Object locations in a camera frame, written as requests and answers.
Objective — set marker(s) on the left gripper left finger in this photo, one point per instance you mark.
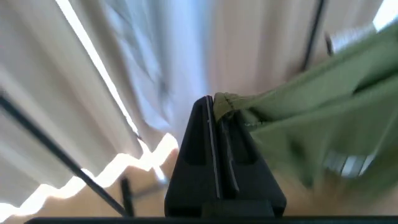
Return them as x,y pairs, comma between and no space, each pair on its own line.
192,177

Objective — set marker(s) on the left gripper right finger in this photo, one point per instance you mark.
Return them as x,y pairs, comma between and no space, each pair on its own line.
252,180

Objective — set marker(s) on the green garment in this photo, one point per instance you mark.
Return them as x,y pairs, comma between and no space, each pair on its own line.
311,124

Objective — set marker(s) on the black clothes rack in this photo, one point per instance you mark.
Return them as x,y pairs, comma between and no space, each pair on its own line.
56,149

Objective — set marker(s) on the white laundry basket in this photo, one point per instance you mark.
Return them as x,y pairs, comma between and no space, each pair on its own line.
351,37

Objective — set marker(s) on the beige curtain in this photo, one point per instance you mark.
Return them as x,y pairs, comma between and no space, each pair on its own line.
46,93

